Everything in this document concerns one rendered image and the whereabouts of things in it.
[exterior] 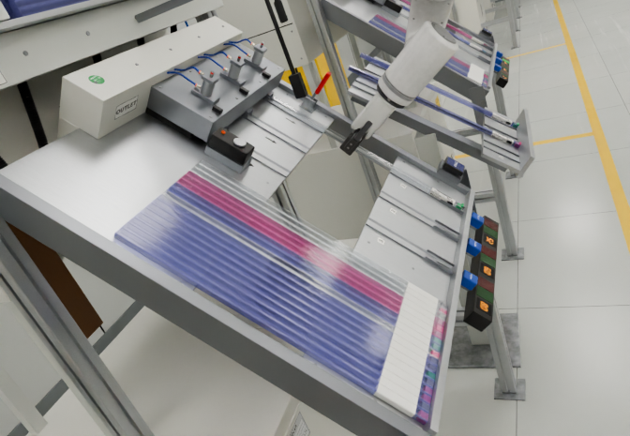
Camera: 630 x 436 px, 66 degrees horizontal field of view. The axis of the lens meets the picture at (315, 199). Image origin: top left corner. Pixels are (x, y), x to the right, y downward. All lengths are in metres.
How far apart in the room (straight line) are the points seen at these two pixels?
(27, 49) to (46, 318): 0.41
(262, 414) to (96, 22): 0.78
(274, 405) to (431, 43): 0.75
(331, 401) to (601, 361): 1.21
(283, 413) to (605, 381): 1.05
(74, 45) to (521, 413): 1.47
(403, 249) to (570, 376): 0.92
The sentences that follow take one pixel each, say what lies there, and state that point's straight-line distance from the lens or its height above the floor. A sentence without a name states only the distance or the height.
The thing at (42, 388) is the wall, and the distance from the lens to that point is 2.62.
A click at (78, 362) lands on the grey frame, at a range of 0.90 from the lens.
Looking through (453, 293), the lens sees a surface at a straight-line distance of 0.91.
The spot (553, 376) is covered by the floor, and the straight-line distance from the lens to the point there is 1.75.
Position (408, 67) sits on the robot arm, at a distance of 1.01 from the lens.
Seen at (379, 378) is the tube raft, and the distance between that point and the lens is 0.73.
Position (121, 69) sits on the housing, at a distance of 0.95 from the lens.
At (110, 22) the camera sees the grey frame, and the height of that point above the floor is 1.35.
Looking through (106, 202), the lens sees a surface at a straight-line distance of 0.80.
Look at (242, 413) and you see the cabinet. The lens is 1.04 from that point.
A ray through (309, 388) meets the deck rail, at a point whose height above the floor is 0.83.
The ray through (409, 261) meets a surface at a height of 0.78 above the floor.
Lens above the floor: 1.30
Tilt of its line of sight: 23 degrees down
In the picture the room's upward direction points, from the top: 21 degrees counter-clockwise
